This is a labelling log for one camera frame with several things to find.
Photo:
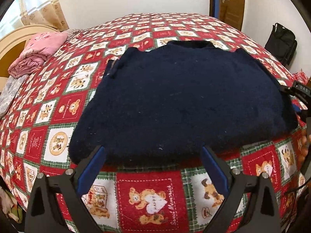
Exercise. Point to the striped grey pillow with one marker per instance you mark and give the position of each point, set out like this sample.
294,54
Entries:
74,32

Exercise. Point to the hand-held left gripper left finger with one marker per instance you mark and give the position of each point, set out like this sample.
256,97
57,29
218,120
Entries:
92,170

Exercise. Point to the beige patterned curtain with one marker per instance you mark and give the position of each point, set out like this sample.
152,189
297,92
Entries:
48,14

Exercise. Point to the brown wooden door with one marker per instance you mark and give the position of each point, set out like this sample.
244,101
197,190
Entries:
233,4

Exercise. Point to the person's right hand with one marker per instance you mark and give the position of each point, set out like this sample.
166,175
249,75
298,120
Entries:
305,148

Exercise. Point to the black bag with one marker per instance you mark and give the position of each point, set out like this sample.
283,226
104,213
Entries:
281,43

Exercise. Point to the red bear-print bedspread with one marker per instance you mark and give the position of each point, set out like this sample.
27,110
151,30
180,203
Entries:
150,199

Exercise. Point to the folded pink blanket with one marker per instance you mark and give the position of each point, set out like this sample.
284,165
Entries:
41,46

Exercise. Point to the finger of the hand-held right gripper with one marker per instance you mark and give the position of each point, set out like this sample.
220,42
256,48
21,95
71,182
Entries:
296,108
286,89

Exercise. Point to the pile of mixed clothes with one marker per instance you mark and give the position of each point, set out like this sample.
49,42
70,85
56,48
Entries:
9,203

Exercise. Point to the grey floral pillow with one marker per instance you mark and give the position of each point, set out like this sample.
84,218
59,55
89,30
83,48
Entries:
9,89

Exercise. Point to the cream wooden headboard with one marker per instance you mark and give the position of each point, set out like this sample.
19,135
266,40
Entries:
12,38

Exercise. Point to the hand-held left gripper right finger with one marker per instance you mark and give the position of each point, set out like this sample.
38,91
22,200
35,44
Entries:
215,170

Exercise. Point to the red checked cloth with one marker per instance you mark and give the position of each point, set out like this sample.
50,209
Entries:
302,77

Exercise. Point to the navy patterned knit sweater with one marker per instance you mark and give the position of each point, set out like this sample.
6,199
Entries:
182,102

